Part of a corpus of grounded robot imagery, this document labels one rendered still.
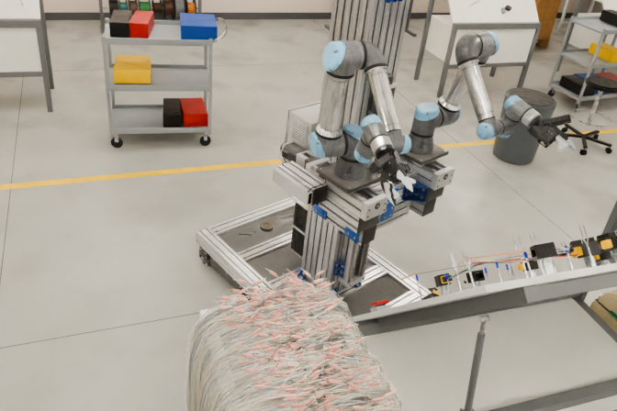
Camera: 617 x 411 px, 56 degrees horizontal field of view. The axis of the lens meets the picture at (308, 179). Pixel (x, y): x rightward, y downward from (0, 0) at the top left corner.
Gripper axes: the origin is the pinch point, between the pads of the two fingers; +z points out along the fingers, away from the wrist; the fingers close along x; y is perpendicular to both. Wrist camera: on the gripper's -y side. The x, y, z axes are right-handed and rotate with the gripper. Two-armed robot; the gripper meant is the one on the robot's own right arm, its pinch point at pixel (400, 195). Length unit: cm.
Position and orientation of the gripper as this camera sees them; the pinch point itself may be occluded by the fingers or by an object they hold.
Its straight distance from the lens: 200.3
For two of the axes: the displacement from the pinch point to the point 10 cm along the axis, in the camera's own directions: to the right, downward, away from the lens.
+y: 7.7, 1.3, 6.3
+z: 2.9, 8.0, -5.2
